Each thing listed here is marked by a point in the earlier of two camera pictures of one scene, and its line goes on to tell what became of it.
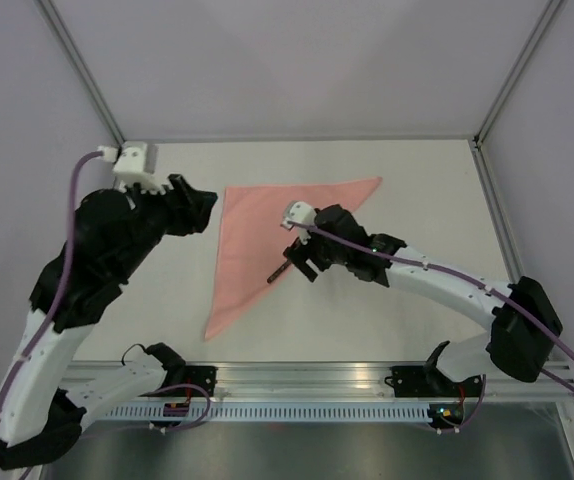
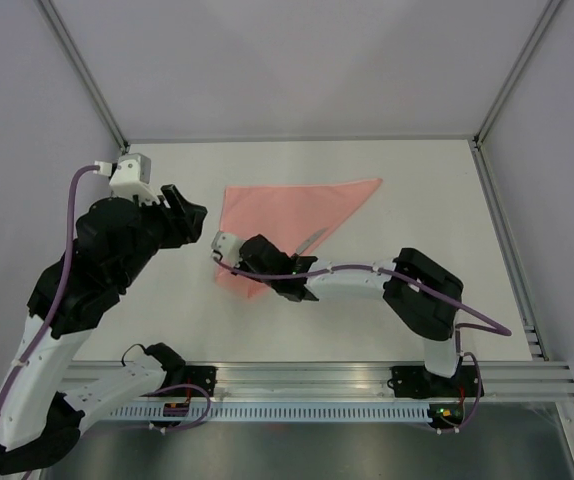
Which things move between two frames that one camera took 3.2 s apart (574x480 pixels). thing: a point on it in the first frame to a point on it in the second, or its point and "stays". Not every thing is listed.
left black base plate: (203, 377) stays
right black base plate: (417, 381) stays
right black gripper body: (323, 254) to (273, 282)
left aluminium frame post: (70, 52) stays
